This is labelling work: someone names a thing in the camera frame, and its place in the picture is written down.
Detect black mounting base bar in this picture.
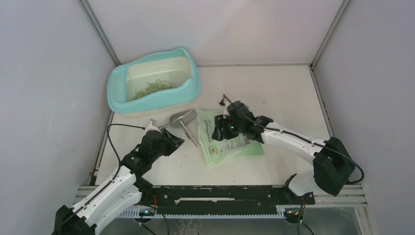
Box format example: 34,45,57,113
140,185,315,216

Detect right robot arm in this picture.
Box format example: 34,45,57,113
211,97,357,204

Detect left black camera cable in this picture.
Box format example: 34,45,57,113
58,123,146,228

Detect right black camera cable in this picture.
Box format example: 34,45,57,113
219,94,365,185

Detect green cat litter bag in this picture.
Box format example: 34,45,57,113
196,110,265,166

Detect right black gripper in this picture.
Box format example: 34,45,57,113
211,114,244,142

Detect torn brown bag strip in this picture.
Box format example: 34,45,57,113
180,121,198,147

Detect white slotted cable duct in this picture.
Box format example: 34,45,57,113
107,208,287,219

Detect black camera cable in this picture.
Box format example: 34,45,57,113
219,94,365,185
58,123,146,228

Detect green litter pellets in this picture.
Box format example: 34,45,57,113
132,80,179,100

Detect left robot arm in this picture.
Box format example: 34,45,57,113
52,129,185,235

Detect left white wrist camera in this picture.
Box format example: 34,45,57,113
144,119,161,133

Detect teal plastic litter box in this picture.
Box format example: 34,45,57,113
107,47,201,114

